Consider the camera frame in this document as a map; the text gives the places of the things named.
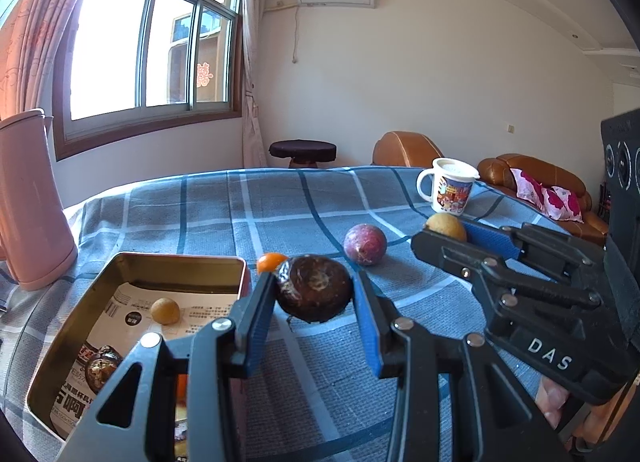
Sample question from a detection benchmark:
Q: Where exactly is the pink tin box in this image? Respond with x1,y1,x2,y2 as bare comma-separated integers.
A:
26,251,252,462

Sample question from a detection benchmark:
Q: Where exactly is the printed paper sheet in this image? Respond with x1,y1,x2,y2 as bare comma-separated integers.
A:
50,282,241,462

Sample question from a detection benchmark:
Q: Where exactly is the pink curtain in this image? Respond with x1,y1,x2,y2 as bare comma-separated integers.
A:
0,0,108,123

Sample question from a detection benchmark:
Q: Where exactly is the pink floral pillow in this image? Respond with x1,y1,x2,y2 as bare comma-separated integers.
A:
510,168,585,223

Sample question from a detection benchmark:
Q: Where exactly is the small orange kumquat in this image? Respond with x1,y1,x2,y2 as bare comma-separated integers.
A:
256,252,289,274

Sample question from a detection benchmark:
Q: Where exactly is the small yellow longan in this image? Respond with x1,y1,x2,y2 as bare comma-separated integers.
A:
150,297,180,326

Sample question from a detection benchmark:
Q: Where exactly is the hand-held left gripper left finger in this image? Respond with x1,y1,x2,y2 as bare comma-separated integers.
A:
55,269,278,462

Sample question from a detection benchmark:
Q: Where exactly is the brown leather sofa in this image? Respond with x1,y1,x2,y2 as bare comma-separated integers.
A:
476,153,611,245

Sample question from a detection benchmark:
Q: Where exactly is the brown framed window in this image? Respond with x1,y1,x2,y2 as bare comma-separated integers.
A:
52,0,246,160

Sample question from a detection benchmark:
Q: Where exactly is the small dark water chestnut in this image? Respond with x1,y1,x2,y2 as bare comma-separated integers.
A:
85,346,124,390

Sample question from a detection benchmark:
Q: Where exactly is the yellow-brown round fruit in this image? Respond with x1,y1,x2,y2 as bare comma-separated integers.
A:
424,213,468,243

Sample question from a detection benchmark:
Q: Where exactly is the white patterned curtain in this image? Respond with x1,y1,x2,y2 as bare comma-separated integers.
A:
240,0,278,168

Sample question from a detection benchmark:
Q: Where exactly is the red passion fruit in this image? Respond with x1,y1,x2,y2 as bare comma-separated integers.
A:
343,223,387,265

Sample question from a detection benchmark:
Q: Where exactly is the air conditioner cable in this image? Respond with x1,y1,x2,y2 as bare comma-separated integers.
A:
291,5,302,64

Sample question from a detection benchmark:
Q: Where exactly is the person's right hand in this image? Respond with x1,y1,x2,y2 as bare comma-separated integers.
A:
539,374,635,452

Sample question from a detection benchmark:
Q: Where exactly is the blue plaid blanket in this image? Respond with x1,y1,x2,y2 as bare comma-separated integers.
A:
0,165,616,462

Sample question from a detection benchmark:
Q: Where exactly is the large dark water chestnut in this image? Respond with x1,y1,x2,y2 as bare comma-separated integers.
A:
275,255,354,324

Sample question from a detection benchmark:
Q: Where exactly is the brown leather chair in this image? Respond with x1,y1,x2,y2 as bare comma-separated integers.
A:
371,131,445,168

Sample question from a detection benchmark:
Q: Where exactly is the white printed mug with lid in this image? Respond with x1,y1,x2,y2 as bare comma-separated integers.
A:
416,157,481,216

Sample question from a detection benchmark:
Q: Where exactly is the dark round stool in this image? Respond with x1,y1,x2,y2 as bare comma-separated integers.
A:
269,139,337,169

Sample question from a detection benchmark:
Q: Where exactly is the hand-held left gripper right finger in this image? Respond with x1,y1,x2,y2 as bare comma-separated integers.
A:
352,269,571,462

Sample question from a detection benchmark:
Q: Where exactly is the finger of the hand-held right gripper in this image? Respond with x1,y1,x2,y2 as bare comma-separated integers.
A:
411,229,616,350
462,219,608,288

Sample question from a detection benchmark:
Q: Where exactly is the pink electric kettle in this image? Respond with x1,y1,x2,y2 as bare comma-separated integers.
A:
0,110,78,291

